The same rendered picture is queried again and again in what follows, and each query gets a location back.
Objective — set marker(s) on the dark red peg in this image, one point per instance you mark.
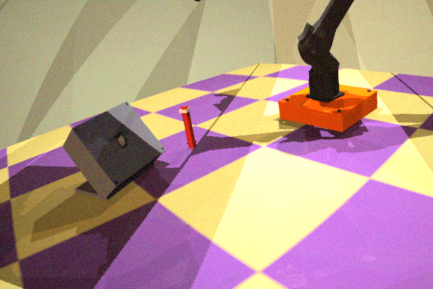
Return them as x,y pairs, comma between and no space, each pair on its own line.
188,126

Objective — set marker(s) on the dark grey sloped panel with hole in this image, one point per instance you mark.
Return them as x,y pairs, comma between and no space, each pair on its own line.
111,150

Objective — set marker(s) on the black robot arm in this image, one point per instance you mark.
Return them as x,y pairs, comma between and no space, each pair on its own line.
314,47

